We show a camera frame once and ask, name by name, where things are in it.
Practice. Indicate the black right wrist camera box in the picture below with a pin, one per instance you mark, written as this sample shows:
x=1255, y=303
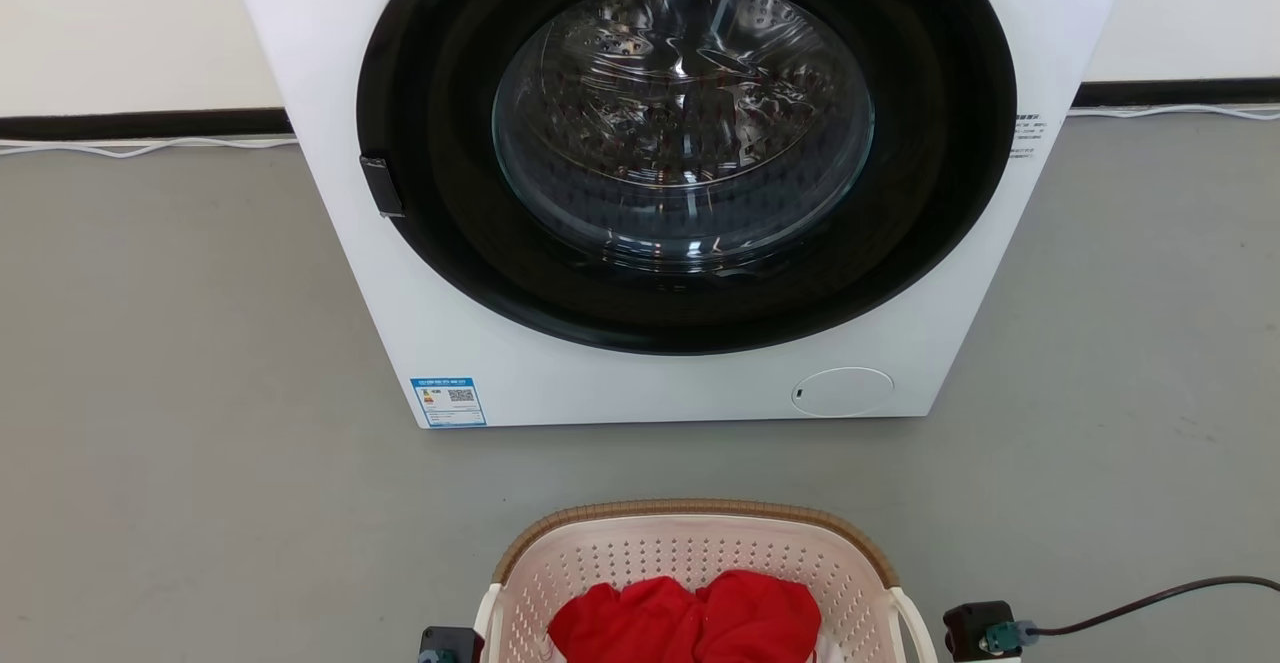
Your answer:
x=975, y=623

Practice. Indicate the red garment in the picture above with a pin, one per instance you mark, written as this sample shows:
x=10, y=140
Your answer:
x=690, y=623

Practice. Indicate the blue energy label sticker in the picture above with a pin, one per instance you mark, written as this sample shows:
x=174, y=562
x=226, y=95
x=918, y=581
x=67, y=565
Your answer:
x=448, y=401

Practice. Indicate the black round washer door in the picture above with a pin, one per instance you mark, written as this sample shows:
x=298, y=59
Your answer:
x=440, y=143

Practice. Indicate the round white filter cover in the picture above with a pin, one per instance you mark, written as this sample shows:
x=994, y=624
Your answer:
x=842, y=392

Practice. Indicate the white perforated laundry basket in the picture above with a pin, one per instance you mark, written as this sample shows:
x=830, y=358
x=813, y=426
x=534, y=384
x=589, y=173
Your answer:
x=690, y=541

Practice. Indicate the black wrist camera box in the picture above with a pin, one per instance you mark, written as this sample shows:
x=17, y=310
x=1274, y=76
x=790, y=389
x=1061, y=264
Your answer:
x=450, y=644
x=975, y=623

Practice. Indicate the small printed text label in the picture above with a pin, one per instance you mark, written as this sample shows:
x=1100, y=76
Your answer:
x=1027, y=136

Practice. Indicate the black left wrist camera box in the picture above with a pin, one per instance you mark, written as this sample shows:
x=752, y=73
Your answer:
x=450, y=644

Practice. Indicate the white front-load washing machine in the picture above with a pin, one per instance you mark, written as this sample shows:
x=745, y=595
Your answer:
x=560, y=383

